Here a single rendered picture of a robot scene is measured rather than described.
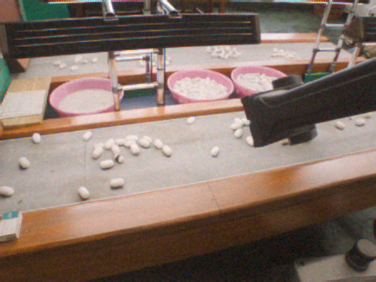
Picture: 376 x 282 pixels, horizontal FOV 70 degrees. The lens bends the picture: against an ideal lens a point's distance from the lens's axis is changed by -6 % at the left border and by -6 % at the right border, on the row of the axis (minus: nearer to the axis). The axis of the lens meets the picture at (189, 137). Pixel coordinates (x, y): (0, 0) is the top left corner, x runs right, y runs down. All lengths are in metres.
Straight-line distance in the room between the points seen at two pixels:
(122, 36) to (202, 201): 0.43
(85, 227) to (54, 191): 0.16
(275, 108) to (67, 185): 0.57
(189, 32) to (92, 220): 0.49
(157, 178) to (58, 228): 0.27
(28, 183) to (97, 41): 0.40
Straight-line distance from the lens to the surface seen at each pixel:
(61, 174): 0.82
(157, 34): 0.70
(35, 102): 1.08
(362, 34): 1.03
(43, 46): 0.70
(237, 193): 0.71
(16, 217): 0.70
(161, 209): 0.66
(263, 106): 0.39
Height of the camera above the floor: 1.29
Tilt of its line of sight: 38 degrees down
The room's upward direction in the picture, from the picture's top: 4 degrees clockwise
